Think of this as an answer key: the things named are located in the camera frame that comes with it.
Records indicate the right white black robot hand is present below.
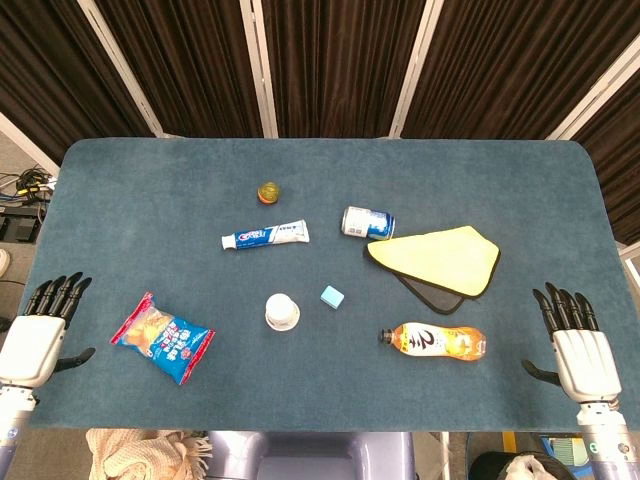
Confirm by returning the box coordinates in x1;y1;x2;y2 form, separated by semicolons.
520;282;624;404

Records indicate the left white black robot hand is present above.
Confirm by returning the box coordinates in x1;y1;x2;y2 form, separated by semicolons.
0;271;96;389

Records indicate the purple grey robot base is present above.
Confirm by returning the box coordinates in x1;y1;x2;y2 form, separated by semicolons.
206;430;416;480

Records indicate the blue red chips bag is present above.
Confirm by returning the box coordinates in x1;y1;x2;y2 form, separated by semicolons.
109;291;217;387

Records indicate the black white bag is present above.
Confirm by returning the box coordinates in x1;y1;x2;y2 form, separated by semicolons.
469;450;557;480

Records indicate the orange tea drink bottle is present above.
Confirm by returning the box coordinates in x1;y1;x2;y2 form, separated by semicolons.
378;322;488;362

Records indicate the beige knitted cloth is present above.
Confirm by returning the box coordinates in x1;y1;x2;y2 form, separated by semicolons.
84;427;215;480

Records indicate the yellow microfiber cloth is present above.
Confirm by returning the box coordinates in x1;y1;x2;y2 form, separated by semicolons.
362;225;502;316

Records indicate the blue white drink can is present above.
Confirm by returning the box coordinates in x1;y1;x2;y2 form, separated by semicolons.
341;205;397;241

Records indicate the blue white toothpaste tube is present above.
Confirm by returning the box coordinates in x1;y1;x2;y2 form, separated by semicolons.
220;218;311;251

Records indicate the blue felt table mat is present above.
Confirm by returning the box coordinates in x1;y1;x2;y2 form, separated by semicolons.
18;137;631;433

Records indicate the black cables bundle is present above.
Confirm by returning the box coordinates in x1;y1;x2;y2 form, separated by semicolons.
0;168;59;207

